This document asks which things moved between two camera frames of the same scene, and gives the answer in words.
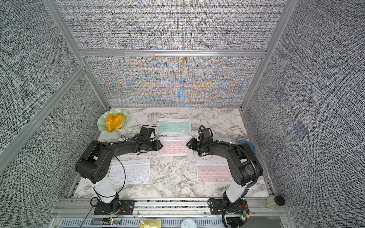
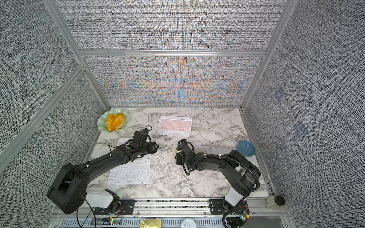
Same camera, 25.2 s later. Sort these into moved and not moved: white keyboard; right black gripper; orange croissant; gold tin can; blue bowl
Moved: right black gripper
Not moved: orange croissant; white keyboard; blue bowl; gold tin can
